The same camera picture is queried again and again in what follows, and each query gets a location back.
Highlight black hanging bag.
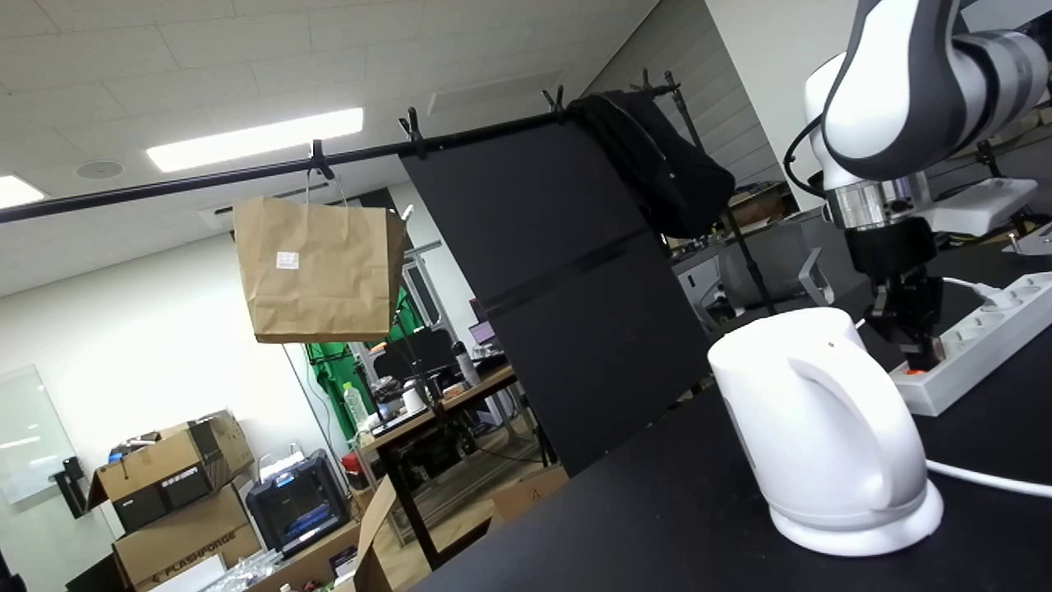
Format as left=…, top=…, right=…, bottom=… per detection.
left=569, top=90, right=741, bottom=240

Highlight large plain cardboard box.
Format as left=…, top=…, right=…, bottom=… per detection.
left=109, top=481, right=264, bottom=592

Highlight white flat tray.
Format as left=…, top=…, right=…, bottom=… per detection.
left=930, top=175, right=1041, bottom=240

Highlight white power cable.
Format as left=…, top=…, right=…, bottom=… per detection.
left=921, top=456, right=1052, bottom=504

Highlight wooden desk black legs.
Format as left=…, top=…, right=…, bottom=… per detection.
left=364, top=366, right=553, bottom=570

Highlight white extension power strip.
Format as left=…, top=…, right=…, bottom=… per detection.
left=887, top=269, right=1052, bottom=421

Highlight black backdrop panel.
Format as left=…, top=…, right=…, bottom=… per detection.
left=395, top=120, right=718, bottom=478

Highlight green cloth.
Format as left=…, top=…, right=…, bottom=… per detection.
left=302, top=286, right=424, bottom=442

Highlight black computer monitor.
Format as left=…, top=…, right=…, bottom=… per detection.
left=375, top=327, right=456, bottom=388

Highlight rectangular ceiling light panel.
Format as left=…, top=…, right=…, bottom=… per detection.
left=141, top=106, right=370, bottom=177
left=0, top=172, right=50, bottom=211

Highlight black 3D printer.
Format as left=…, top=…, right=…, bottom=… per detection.
left=245, top=454, right=357, bottom=556

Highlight black horizontal pole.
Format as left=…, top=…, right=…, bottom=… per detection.
left=0, top=77, right=683, bottom=227

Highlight brown paper bag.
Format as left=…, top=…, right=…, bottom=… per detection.
left=229, top=193, right=408, bottom=346

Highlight cardboard box with black tape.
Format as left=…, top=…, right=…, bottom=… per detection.
left=88, top=408, right=256, bottom=535

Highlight white wall board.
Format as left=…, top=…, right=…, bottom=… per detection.
left=0, top=366, right=83, bottom=512

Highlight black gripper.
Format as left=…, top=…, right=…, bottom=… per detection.
left=846, top=215, right=946, bottom=371

